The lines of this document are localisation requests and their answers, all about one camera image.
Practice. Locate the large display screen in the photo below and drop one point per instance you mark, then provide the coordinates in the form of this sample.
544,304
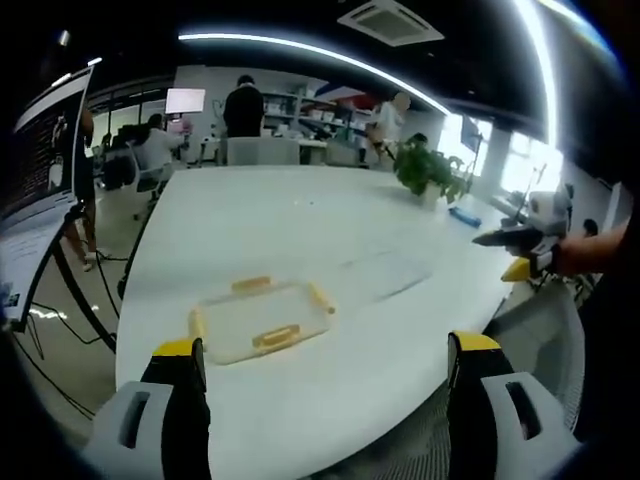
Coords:
40,160

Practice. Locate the blue flat object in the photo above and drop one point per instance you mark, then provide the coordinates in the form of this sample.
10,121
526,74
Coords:
465,216

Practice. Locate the white storage shelving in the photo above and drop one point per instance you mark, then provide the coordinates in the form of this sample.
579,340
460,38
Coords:
310,112

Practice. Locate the person's black clothing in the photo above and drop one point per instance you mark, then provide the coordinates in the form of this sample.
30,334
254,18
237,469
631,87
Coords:
620,330

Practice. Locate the long ceiling light strip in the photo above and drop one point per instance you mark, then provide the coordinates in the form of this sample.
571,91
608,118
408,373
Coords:
325,56
542,70

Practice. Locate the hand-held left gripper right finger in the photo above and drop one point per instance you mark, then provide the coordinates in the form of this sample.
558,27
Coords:
500,425

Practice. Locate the ceiling air vent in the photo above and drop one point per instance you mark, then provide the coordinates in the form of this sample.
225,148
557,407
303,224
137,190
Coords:
390,21

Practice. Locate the black display stand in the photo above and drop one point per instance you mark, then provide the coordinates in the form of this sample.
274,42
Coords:
90,280

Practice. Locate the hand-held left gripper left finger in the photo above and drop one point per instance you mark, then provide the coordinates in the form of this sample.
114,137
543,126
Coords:
150,430

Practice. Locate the clear box with yellow buckles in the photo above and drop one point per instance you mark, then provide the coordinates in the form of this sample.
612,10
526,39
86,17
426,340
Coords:
265,320

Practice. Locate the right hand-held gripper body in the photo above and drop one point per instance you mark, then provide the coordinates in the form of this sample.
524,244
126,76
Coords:
547,210

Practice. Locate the white office chair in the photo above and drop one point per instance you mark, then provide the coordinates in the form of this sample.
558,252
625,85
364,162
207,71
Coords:
145,180

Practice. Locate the white computer monitor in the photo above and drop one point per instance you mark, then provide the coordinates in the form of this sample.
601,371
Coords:
185,101

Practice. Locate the clear plastic lid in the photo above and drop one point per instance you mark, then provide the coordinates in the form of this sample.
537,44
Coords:
392,272

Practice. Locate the translucent storage box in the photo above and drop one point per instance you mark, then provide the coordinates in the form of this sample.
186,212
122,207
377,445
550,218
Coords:
262,151

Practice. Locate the green potted plant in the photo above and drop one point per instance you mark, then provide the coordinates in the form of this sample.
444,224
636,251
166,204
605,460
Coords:
425,167

